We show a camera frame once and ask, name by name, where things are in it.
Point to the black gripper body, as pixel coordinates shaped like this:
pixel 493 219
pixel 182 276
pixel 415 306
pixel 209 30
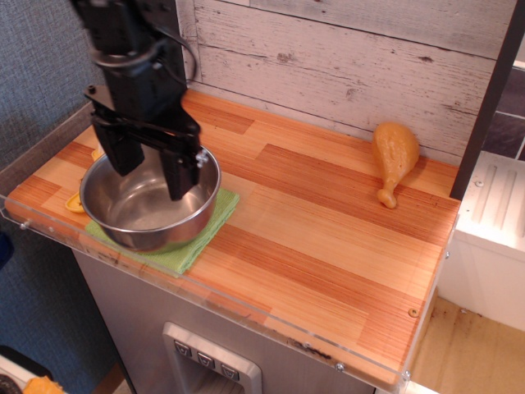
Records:
pixel 144 95

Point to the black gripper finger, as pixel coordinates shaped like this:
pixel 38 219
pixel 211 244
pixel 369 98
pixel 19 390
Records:
pixel 124 153
pixel 181 171

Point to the stainless steel pot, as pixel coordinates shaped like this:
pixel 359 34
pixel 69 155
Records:
pixel 136 211

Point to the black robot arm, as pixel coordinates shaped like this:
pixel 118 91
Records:
pixel 123 28

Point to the green folded cloth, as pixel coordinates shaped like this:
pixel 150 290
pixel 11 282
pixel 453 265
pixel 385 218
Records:
pixel 176 261

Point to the yellow dish brush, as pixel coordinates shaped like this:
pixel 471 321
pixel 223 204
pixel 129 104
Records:
pixel 74 204

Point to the clear acrylic table guard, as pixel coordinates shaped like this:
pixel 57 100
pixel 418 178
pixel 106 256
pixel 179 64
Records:
pixel 309 253

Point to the grey toy fridge cabinet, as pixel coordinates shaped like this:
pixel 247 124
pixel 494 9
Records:
pixel 135 310

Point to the silver dispenser panel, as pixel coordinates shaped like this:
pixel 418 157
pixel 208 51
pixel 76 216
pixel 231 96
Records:
pixel 202 366

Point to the plastic chicken drumstick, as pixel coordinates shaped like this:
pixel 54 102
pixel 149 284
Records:
pixel 396 151

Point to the orange object bottom left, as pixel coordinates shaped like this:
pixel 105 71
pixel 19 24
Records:
pixel 42 385

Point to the white toy sink unit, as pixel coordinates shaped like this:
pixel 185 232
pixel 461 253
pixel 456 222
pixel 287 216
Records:
pixel 484 266

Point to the dark grey vertical post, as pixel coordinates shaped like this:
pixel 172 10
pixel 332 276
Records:
pixel 164 17

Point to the dark right frame post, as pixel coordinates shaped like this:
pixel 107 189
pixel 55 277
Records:
pixel 504 64

